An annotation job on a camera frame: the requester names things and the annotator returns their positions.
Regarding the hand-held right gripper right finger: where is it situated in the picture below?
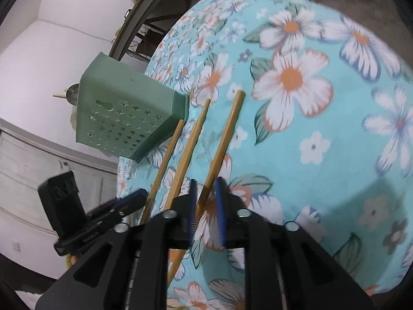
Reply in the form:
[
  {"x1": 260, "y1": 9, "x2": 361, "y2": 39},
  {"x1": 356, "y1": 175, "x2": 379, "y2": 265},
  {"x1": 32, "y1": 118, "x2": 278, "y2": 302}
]
[{"x1": 216, "y1": 177, "x2": 375, "y2": 310}]

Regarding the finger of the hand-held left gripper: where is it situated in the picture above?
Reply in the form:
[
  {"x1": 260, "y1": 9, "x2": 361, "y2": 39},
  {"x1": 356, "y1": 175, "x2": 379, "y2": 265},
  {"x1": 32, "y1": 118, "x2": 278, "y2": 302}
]
[
  {"x1": 85, "y1": 188, "x2": 149, "y2": 226},
  {"x1": 53, "y1": 219, "x2": 125, "y2": 256}
]

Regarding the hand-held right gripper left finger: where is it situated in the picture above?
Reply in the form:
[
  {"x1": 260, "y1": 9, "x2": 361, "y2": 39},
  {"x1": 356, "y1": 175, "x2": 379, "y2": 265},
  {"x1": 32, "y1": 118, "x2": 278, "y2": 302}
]
[{"x1": 35, "y1": 179, "x2": 198, "y2": 310}]

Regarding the green plastic utensil holder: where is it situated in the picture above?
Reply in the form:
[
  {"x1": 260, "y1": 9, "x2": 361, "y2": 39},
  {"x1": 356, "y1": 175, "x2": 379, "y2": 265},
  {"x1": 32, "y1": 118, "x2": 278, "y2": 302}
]
[{"x1": 76, "y1": 52, "x2": 190, "y2": 162}]

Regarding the metal spoon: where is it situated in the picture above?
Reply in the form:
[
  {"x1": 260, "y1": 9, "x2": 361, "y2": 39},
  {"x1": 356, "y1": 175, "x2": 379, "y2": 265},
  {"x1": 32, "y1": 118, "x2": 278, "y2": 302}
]
[{"x1": 66, "y1": 83, "x2": 81, "y2": 107}]

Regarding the white panel door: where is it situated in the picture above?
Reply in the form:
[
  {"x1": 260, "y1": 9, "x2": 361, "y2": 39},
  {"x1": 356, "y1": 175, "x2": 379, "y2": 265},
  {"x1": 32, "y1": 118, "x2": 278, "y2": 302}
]
[{"x1": 0, "y1": 118, "x2": 120, "y2": 278}]

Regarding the floral blue blanket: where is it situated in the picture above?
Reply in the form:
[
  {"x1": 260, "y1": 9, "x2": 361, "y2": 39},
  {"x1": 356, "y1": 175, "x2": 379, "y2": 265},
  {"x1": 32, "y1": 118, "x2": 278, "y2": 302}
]
[{"x1": 116, "y1": 0, "x2": 413, "y2": 310}]

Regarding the grey wooden table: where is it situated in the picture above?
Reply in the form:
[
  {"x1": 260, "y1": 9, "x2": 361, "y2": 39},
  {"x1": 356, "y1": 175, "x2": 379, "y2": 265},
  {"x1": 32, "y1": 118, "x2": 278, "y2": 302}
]
[{"x1": 108, "y1": 0, "x2": 233, "y2": 62}]

